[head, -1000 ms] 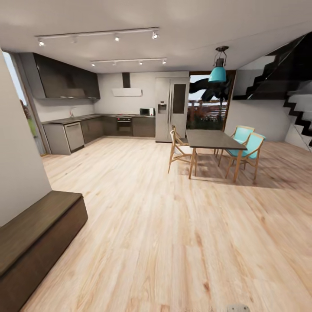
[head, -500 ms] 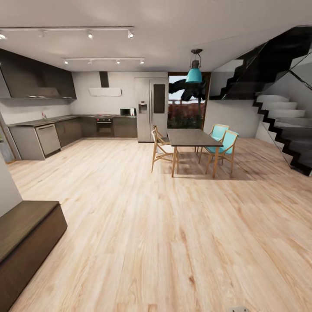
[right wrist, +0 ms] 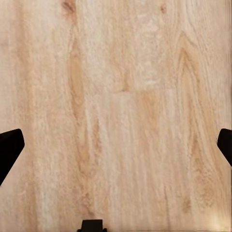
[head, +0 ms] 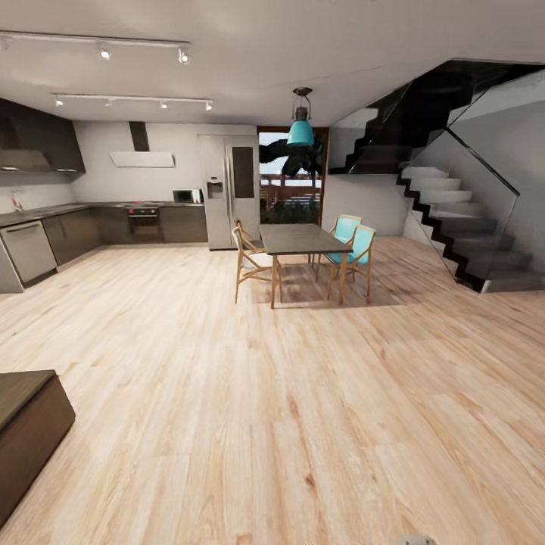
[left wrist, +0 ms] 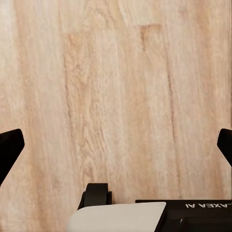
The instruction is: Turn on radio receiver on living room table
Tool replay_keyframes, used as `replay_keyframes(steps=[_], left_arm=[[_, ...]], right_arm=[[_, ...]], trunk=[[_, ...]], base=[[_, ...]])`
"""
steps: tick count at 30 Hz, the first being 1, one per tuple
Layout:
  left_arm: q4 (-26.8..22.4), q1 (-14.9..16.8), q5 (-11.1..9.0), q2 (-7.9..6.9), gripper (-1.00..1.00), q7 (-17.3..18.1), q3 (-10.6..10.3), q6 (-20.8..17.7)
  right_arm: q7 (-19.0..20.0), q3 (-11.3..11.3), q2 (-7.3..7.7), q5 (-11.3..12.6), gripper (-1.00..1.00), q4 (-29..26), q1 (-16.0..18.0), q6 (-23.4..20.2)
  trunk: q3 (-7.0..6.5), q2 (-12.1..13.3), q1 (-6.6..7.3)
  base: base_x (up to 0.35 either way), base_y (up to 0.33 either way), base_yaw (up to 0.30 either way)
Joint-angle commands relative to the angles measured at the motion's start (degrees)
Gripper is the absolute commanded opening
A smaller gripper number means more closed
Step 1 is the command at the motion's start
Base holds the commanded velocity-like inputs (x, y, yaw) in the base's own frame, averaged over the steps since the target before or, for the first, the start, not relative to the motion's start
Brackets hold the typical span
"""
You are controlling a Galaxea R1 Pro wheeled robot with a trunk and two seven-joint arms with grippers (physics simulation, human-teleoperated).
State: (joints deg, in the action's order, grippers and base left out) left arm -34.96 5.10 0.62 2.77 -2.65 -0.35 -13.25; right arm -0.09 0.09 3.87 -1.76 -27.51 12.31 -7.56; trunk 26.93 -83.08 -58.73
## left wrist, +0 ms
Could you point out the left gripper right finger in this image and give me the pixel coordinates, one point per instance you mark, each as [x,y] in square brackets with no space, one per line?
[224,143]

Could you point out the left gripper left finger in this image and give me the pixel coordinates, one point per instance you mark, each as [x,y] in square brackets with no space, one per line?
[11,145]

